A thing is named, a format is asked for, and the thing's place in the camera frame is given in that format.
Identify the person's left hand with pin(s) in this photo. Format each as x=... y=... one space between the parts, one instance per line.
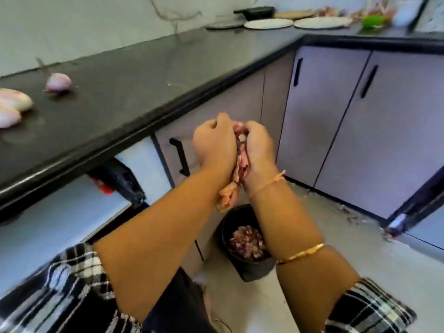
x=216 y=145

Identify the person's right hand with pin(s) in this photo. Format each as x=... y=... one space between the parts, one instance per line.
x=260 y=156

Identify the pile of onion peels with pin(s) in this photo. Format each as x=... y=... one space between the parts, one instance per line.
x=229 y=194

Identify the red onion with pale patch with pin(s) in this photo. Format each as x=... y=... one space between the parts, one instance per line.
x=57 y=82

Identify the brownish red onion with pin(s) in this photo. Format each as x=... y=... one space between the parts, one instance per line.
x=14 y=99

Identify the person's right forearm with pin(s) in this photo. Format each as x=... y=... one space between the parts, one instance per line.
x=298 y=225

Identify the person's black trousers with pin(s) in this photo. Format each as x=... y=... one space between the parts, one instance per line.
x=177 y=305

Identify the narrow grey cabinet panel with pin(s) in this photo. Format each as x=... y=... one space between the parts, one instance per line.
x=277 y=100

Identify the black and red tool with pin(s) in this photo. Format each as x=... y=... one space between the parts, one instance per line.
x=121 y=178

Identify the gold bangle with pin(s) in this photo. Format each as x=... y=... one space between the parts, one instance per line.
x=302 y=254

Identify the black trash bin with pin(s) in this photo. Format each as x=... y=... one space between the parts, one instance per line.
x=253 y=270

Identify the dark flat plate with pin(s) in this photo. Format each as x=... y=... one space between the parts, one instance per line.
x=225 y=25

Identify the white plate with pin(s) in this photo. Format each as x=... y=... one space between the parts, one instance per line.
x=268 y=24
x=322 y=22

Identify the black frying pan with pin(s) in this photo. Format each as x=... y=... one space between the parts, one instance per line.
x=255 y=12

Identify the light wooden chopping board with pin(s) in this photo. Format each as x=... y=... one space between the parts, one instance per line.
x=296 y=14

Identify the white container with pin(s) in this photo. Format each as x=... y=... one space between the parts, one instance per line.
x=407 y=13

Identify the black white plaid sleeve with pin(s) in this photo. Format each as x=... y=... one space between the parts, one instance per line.
x=62 y=294

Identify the dark metal frame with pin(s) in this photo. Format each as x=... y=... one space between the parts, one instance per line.
x=416 y=204

